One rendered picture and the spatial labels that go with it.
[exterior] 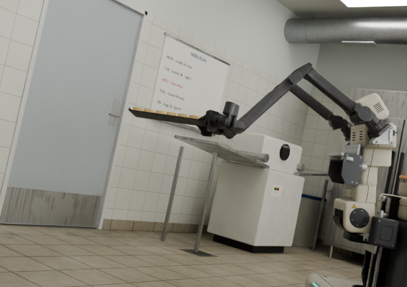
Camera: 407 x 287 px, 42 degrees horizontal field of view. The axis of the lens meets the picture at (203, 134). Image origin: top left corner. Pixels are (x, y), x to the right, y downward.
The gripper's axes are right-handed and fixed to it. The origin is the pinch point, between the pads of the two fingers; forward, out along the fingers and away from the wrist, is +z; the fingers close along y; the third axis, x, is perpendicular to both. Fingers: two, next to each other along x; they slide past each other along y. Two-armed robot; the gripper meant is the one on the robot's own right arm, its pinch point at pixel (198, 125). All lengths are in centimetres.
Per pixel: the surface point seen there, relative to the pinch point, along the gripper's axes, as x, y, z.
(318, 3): -152, 195, -330
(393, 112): -56, 71, -369
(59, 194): -184, -67, -35
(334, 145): -164, 33, -438
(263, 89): -205, 83, -316
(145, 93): -186, 36, -111
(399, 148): -42, 31, -367
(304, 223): -162, -77, -390
